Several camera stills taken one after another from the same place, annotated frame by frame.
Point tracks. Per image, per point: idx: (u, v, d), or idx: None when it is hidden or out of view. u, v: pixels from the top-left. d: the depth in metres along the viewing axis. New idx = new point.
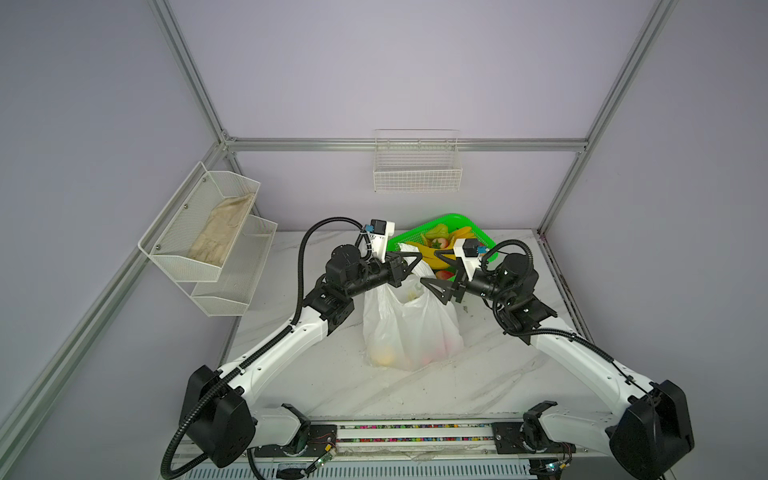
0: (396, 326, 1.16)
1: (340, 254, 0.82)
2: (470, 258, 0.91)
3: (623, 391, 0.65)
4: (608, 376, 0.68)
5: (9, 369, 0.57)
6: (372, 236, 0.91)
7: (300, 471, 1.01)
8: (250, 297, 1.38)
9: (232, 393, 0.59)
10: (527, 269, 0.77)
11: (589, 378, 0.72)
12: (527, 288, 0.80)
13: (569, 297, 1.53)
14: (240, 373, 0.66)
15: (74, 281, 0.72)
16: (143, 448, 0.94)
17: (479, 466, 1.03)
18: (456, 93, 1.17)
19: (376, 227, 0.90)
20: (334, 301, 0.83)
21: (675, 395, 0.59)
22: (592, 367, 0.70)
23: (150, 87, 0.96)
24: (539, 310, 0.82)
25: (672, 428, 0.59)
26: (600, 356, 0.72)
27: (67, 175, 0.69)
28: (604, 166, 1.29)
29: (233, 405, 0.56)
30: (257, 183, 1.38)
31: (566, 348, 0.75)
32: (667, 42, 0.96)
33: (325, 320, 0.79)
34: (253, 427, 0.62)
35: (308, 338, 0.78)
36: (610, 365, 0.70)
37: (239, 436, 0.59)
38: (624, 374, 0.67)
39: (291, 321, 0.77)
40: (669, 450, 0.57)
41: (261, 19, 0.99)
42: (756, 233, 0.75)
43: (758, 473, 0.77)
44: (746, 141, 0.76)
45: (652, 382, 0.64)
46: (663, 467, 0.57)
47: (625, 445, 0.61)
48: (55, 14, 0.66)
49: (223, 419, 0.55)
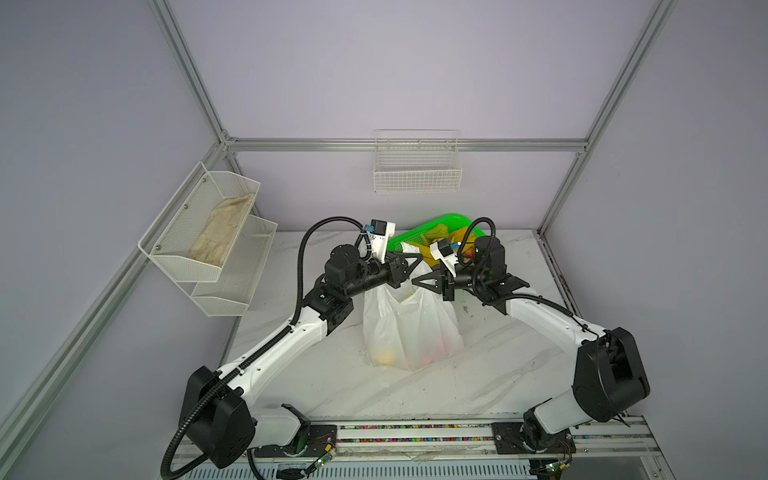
0: (395, 325, 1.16)
1: (338, 255, 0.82)
2: (447, 256, 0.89)
3: (577, 337, 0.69)
4: (565, 325, 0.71)
5: (9, 368, 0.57)
6: (373, 236, 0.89)
7: (300, 471, 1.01)
8: (250, 297, 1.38)
9: (232, 394, 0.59)
10: (492, 242, 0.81)
11: (551, 332, 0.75)
12: (497, 261, 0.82)
13: (569, 297, 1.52)
14: (240, 373, 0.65)
15: (75, 281, 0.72)
16: (143, 448, 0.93)
17: (479, 466, 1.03)
18: (455, 93, 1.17)
19: (376, 227, 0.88)
20: (333, 301, 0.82)
21: (625, 340, 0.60)
22: (553, 320, 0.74)
23: (151, 88, 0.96)
24: (513, 281, 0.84)
25: (625, 372, 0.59)
26: (562, 312, 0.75)
27: (67, 175, 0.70)
28: (604, 166, 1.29)
29: (233, 406, 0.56)
30: (257, 183, 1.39)
31: (533, 308, 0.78)
32: (667, 42, 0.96)
33: (324, 320, 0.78)
34: (253, 427, 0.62)
35: (307, 338, 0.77)
36: (570, 318, 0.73)
37: (238, 436, 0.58)
38: (580, 323, 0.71)
39: (291, 321, 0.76)
40: (622, 391, 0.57)
41: (261, 18, 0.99)
42: (755, 233, 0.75)
43: (757, 473, 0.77)
44: (746, 140, 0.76)
45: (604, 328, 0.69)
46: (618, 408, 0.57)
47: (583, 388, 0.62)
48: (55, 15, 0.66)
49: (223, 419, 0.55)
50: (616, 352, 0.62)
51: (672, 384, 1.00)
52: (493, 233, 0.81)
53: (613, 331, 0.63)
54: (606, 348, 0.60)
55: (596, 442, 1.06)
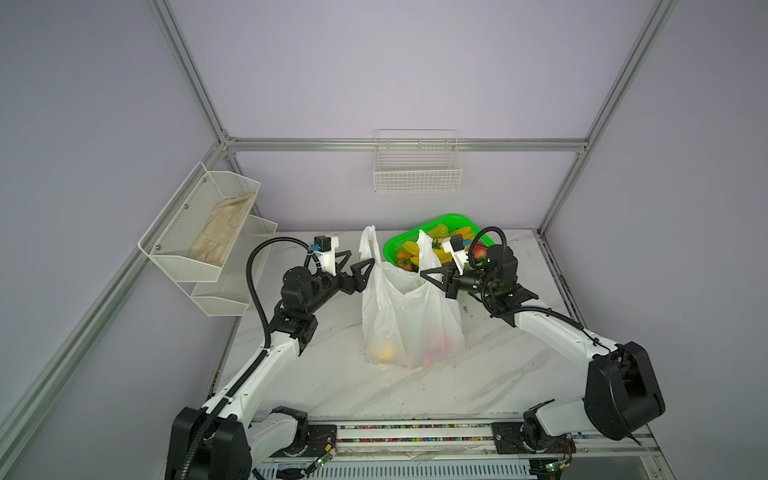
0: (394, 320, 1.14)
1: (291, 279, 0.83)
2: (458, 250, 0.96)
3: (588, 350, 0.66)
4: (575, 338, 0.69)
5: (9, 369, 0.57)
6: (320, 254, 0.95)
7: (300, 471, 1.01)
8: (250, 297, 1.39)
9: (226, 422, 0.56)
10: (504, 254, 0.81)
11: (561, 346, 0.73)
12: (509, 273, 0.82)
13: (569, 297, 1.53)
14: (229, 402, 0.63)
15: (74, 281, 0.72)
16: (143, 448, 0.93)
17: (479, 466, 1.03)
18: (457, 93, 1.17)
19: (321, 245, 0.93)
20: (299, 320, 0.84)
21: (638, 355, 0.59)
22: (563, 333, 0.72)
23: (151, 88, 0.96)
24: (522, 294, 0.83)
25: (639, 389, 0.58)
26: (572, 325, 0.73)
27: (67, 175, 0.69)
28: (604, 166, 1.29)
29: (231, 431, 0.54)
30: (257, 183, 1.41)
31: (541, 321, 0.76)
32: (667, 42, 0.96)
33: (295, 339, 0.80)
34: (248, 454, 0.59)
35: (284, 360, 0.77)
36: (580, 332, 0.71)
37: (238, 469, 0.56)
38: (591, 337, 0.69)
39: (263, 346, 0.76)
40: (633, 408, 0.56)
41: (261, 18, 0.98)
42: (755, 233, 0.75)
43: (757, 474, 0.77)
44: (747, 141, 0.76)
45: (615, 342, 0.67)
46: (630, 426, 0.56)
47: (594, 404, 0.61)
48: (55, 16, 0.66)
49: (224, 448, 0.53)
50: (629, 367, 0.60)
51: (672, 385, 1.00)
52: (506, 247, 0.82)
53: (626, 345, 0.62)
54: (618, 363, 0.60)
55: (596, 442, 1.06)
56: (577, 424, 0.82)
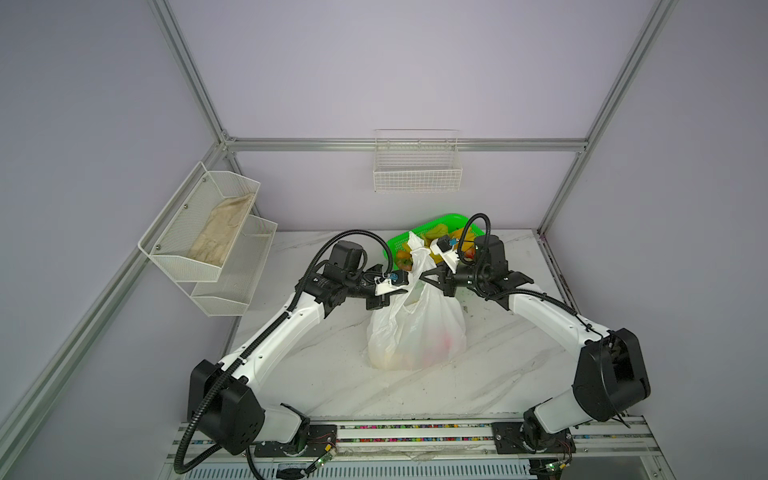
0: (396, 340, 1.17)
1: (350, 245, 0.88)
2: (446, 251, 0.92)
3: (580, 336, 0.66)
4: (569, 324, 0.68)
5: (9, 370, 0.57)
6: (385, 281, 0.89)
7: (300, 471, 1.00)
8: (250, 297, 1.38)
9: (236, 383, 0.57)
10: (490, 238, 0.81)
11: (554, 331, 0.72)
12: (497, 256, 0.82)
13: (569, 297, 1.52)
14: (243, 363, 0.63)
15: (75, 281, 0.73)
16: (142, 448, 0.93)
17: (479, 466, 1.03)
18: (457, 92, 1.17)
19: (401, 277, 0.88)
20: (327, 283, 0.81)
21: (628, 341, 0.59)
22: (557, 318, 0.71)
23: (150, 88, 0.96)
24: (517, 277, 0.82)
25: (627, 373, 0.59)
26: (565, 310, 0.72)
27: (68, 175, 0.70)
28: (604, 166, 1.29)
29: (239, 394, 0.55)
30: (257, 183, 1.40)
31: (537, 306, 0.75)
32: (667, 43, 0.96)
33: (320, 303, 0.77)
34: (262, 413, 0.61)
35: (306, 322, 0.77)
36: (574, 317, 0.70)
37: (250, 425, 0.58)
38: (584, 323, 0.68)
39: (287, 306, 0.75)
40: (622, 392, 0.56)
41: (261, 17, 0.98)
42: (756, 232, 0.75)
43: (759, 474, 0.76)
44: (746, 140, 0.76)
45: (608, 327, 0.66)
46: (617, 409, 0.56)
47: (584, 387, 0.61)
48: (56, 14, 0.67)
49: (231, 408, 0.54)
50: (619, 352, 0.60)
51: (673, 385, 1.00)
52: (490, 231, 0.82)
53: (617, 331, 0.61)
54: (608, 349, 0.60)
55: (596, 442, 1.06)
56: (572, 415, 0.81)
